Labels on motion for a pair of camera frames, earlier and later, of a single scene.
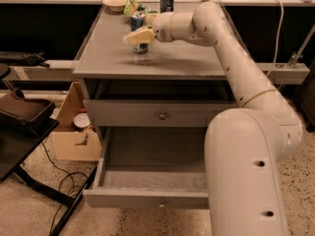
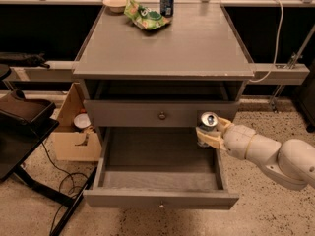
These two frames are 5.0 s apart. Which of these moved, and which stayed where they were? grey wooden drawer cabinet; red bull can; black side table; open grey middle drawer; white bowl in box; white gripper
Moved: red bull can; white gripper
Stayed: open grey middle drawer; grey wooden drawer cabinet; white bowl in box; black side table
